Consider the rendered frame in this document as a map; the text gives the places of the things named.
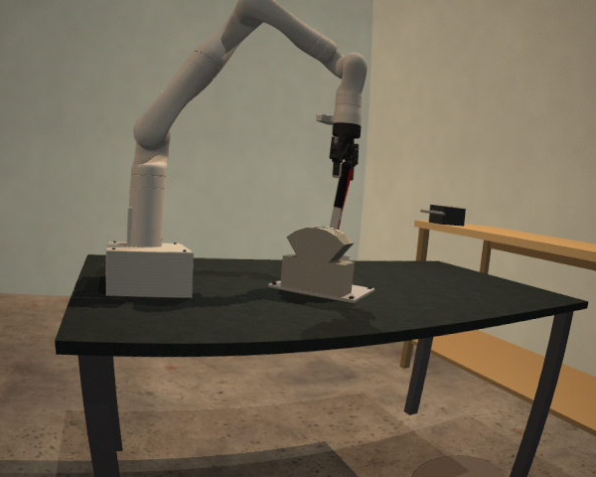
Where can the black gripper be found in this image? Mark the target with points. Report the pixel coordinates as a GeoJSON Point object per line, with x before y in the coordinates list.
{"type": "Point", "coordinates": [344, 135]}

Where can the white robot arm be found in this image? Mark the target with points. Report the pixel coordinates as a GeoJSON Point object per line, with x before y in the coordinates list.
{"type": "Point", "coordinates": [152, 130]}

